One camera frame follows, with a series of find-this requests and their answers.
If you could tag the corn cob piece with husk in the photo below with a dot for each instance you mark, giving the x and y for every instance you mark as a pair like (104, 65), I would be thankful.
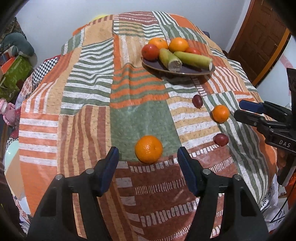
(168, 59)
(192, 59)

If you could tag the purple plate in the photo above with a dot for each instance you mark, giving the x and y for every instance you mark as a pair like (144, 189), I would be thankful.
(192, 70)

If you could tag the yellow curved foam tube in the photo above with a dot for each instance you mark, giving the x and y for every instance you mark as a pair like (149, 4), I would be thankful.
(100, 16)

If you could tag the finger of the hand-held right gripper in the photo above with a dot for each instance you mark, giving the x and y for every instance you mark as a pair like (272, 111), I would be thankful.
(251, 106)
(247, 118)

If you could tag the orange paper sheet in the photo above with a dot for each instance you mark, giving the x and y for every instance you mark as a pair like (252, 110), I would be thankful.
(16, 180)

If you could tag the pink rabbit toy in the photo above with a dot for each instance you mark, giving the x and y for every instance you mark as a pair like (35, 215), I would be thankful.
(8, 112)

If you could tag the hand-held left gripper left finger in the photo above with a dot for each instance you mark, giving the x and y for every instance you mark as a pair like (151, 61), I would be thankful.
(111, 166)

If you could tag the dark patterned bag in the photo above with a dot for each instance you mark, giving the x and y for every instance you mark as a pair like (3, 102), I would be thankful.
(15, 26)

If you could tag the floral cloth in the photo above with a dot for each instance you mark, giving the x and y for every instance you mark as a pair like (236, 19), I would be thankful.
(25, 90)

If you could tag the striped patchwork blanket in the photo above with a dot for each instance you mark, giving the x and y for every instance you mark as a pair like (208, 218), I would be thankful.
(138, 111)

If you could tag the mint green plastic lid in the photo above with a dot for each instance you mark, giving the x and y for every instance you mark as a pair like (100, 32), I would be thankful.
(11, 154)

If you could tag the small dark red jujube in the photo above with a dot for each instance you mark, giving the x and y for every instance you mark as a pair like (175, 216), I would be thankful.
(220, 139)
(197, 100)

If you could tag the red tomato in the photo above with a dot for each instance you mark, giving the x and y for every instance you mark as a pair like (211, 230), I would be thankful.
(193, 50)
(150, 51)

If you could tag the green fabric storage box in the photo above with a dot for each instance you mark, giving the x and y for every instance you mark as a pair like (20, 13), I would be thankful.
(16, 74)

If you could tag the large orange with sticker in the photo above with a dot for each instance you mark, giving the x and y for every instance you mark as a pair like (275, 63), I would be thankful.
(158, 42)

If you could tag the brown wooden door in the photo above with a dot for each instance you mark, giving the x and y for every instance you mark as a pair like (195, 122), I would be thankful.
(259, 39)

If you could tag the grey green plush toy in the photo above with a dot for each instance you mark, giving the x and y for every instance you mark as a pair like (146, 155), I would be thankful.
(18, 46)

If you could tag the wardrobe with white sliding door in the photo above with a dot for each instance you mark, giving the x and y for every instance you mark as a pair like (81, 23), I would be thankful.
(277, 74)

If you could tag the small tangerine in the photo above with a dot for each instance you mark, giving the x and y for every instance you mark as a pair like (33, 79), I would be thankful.
(148, 149)
(220, 113)

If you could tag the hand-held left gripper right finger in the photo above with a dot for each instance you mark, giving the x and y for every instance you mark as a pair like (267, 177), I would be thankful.
(187, 169)

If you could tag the black white checkered cloth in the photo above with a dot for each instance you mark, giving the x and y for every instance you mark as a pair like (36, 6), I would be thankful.
(46, 66)

